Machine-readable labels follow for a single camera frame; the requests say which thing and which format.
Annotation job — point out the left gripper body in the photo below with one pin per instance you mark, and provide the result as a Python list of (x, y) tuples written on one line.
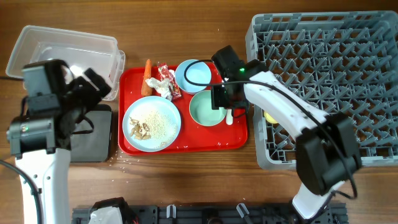
[(87, 94)]

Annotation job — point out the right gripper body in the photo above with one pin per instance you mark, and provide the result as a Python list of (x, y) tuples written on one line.
[(221, 97)]

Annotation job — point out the white plastic spoon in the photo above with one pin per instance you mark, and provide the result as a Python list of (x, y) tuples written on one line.
[(229, 117)]

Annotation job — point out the green bowl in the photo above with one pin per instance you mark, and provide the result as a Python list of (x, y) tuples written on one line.
[(201, 110)]

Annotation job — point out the light blue bowl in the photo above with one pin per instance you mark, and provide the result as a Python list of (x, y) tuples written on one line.
[(198, 73)]

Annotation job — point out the yellow plastic cup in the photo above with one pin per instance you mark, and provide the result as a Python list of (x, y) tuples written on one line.
[(269, 118)]

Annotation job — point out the orange carrot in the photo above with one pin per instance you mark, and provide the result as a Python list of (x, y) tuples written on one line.
[(146, 90)]

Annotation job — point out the white tissue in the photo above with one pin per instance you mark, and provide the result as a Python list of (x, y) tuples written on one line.
[(162, 87)]

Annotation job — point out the red snack wrapper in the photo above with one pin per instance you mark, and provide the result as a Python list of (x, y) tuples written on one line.
[(169, 78)]

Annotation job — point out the light blue plate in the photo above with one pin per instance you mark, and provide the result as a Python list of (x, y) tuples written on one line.
[(163, 118)]

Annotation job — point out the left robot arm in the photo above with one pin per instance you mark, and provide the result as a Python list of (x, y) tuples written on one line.
[(40, 137)]

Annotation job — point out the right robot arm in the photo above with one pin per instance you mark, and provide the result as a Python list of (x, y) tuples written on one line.
[(327, 152)]

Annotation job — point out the grey dishwasher rack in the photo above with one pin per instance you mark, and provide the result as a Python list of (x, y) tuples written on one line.
[(338, 62)]

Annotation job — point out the clear plastic bin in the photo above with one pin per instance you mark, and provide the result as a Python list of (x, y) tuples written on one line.
[(80, 50)]

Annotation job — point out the black rectangular tray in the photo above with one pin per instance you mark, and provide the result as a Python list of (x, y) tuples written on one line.
[(94, 146)]

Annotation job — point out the peanut shells food scraps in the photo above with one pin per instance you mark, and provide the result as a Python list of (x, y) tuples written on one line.
[(139, 130)]

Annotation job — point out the red serving tray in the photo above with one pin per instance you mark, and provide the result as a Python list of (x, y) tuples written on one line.
[(192, 137)]

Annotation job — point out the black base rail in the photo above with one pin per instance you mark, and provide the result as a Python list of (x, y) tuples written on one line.
[(268, 213)]

